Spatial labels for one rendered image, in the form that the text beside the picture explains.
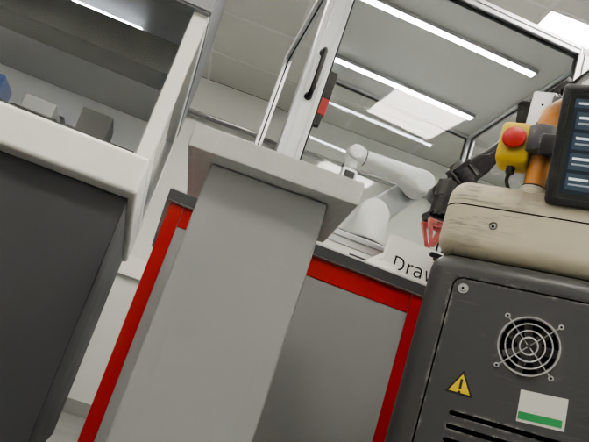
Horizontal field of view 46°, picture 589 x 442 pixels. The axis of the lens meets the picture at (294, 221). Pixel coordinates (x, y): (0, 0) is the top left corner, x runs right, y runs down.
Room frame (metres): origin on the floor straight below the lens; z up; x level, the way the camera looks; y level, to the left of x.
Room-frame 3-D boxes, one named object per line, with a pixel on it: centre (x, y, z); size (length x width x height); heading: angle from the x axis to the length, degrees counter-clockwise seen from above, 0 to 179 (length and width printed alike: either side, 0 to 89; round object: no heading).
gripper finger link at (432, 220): (1.89, -0.39, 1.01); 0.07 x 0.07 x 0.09; 8
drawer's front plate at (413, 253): (1.79, -0.40, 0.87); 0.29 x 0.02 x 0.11; 100
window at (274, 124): (2.51, 0.19, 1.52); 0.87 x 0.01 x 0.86; 10
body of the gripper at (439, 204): (1.88, -0.39, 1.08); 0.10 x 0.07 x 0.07; 8
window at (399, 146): (2.14, -0.37, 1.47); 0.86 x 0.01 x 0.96; 100
